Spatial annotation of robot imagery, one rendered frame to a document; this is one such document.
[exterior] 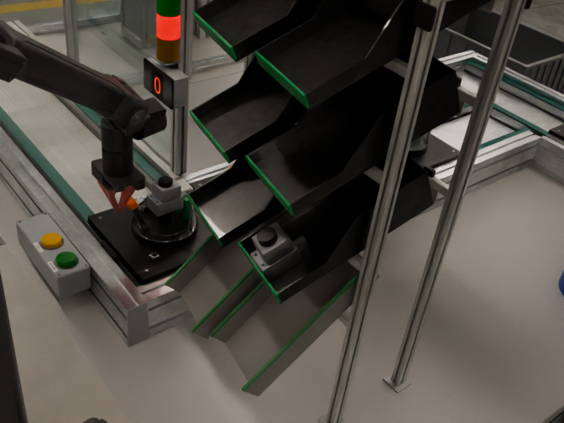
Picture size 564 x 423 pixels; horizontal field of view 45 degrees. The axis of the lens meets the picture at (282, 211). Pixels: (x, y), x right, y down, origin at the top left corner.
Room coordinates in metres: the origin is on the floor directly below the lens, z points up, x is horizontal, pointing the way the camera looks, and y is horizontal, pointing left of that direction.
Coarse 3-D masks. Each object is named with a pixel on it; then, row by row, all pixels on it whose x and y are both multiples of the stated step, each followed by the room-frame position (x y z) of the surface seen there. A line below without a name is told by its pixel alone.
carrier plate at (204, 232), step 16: (112, 208) 1.20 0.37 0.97; (96, 224) 1.13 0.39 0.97; (112, 224) 1.14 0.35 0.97; (128, 224) 1.15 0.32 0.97; (112, 240) 1.09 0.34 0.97; (128, 240) 1.10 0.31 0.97; (192, 240) 1.12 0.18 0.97; (128, 256) 1.05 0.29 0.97; (144, 256) 1.05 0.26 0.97; (160, 256) 1.06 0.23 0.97; (176, 256) 1.07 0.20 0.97; (144, 272) 1.01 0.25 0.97; (160, 272) 1.01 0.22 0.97
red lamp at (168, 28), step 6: (156, 18) 1.36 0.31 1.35; (162, 18) 1.35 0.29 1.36; (168, 18) 1.35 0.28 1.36; (174, 18) 1.35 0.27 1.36; (156, 24) 1.36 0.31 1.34; (162, 24) 1.35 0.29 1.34; (168, 24) 1.35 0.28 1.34; (174, 24) 1.35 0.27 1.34; (156, 30) 1.36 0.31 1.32; (162, 30) 1.35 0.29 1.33; (168, 30) 1.35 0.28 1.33; (174, 30) 1.35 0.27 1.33; (162, 36) 1.35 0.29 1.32; (168, 36) 1.35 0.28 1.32; (174, 36) 1.35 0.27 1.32
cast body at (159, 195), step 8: (168, 176) 1.16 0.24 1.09; (152, 184) 1.15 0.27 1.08; (160, 184) 1.14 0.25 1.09; (168, 184) 1.14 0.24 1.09; (176, 184) 1.16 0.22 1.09; (152, 192) 1.15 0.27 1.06; (160, 192) 1.13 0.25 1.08; (168, 192) 1.13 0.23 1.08; (176, 192) 1.15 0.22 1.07; (184, 192) 1.19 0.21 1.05; (152, 200) 1.13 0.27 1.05; (160, 200) 1.13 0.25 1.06; (168, 200) 1.13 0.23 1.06; (176, 200) 1.15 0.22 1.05; (152, 208) 1.13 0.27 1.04; (160, 208) 1.12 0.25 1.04; (168, 208) 1.13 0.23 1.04; (176, 208) 1.15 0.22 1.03
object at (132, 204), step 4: (128, 200) 1.10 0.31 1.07; (132, 200) 1.10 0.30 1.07; (136, 200) 1.11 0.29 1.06; (140, 200) 1.11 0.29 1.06; (128, 204) 1.09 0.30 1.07; (132, 204) 1.09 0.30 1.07; (136, 204) 1.10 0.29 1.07; (140, 204) 1.11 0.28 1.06; (128, 208) 1.09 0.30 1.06; (132, 208) 1.09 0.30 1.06; (136, 208) 1.10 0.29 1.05; (136, 212) 1.10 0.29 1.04; (136, 216) 1.10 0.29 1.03; (140, 216) 1.10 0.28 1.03; (140, 220) 1.10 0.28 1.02; (140, 224) 1.10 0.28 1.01; (144, 224) 1.11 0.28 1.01
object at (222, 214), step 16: (288, 128) 1.05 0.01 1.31; (240, 160) 1.00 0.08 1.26; (224, 176) 0.99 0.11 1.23; (240, 176) 1.00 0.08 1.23; (256, 176) 0.99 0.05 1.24; (192, 192) 0.96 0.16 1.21; (208, 192) 0.97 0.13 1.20; (224, 192) 0.97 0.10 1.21; (240, 192) 0.96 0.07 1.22; (256, 192) 0.95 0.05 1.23; (208, 208) 0.94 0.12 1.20; (224, 208) 0.93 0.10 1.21; (240, 208) 0.92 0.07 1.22; (256, 208) 0.92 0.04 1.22; (272, 208) 0.89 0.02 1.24; (208, 224) 0.88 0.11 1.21; (224, 224) 0.89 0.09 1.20; (240, 224) 0.87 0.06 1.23; (256, 224) 0.88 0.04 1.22; (224, 240) 0.85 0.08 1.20
